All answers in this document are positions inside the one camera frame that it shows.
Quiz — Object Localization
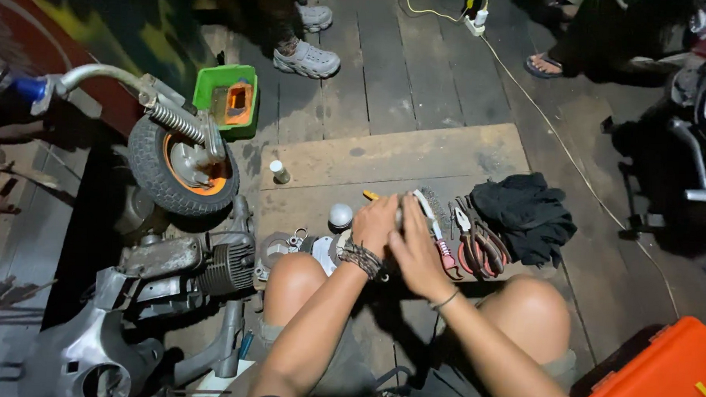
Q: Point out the yellow power cable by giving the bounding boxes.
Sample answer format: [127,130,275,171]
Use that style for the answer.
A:
[391,0,692,319]

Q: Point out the orange plastic toolbox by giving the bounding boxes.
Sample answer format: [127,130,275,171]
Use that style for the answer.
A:
[579,312,706,397]

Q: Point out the black cloth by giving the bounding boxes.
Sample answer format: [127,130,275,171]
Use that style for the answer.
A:
[467,170,580,269]

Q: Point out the person's right hand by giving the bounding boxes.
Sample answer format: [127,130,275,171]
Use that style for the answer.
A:
[386,193,458,304]

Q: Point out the person's right leg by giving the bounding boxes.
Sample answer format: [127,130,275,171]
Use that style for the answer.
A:
[475,273,575,366]

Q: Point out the person's leg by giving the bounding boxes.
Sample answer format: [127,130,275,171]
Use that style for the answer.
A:
[475,273,575,366]
[260,251,333,348]

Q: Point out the braided dark wrist bracelet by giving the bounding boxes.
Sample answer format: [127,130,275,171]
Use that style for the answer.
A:
[335,235,391,283]

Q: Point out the white power strip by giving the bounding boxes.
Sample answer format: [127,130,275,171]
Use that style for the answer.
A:
[463,7,491,38]

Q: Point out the heap of dark pliers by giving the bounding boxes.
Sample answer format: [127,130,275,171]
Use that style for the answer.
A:
[447,194,515,281]

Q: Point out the small white-capped bottle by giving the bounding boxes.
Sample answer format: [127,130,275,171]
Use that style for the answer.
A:
[269,159,292,185]

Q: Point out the dark motorcycle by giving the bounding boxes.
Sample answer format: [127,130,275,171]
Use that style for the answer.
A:
[597,0,706,244]

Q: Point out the blue handlebar grip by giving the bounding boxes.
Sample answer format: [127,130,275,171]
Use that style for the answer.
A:
[11,76,48,103]

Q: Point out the scooter wheel with orange rim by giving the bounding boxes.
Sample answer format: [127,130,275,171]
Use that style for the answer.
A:
[125,114,243,219]

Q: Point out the person's left hand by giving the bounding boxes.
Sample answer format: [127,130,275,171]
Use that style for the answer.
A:
[349,191,403,264]

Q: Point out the person's grey shorts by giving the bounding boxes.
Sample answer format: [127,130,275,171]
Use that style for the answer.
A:
[229,314,581,397]

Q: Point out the white flat cover part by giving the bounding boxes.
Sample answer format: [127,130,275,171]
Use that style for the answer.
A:
[310,235,341,277]

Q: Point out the orange box-shaped part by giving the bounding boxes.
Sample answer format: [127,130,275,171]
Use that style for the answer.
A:
[222,79,255,127]

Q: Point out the thin black wrist band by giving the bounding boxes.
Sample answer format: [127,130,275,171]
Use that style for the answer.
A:
[428,286,462,312]

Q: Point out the green plastic tray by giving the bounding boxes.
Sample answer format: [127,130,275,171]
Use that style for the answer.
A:
[191,63,261,141]

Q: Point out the person's left leg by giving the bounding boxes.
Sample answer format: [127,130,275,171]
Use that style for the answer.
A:
[260,251,333,348]

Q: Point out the grey scooter frame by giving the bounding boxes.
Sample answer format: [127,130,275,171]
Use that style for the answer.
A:
[16,263,247,397]

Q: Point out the grey scooter engine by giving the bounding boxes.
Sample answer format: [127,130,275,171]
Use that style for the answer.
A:
[115,192,260,313]

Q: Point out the grey scooter fork with spring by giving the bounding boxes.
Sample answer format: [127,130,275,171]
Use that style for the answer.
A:
[29,62,230,163]

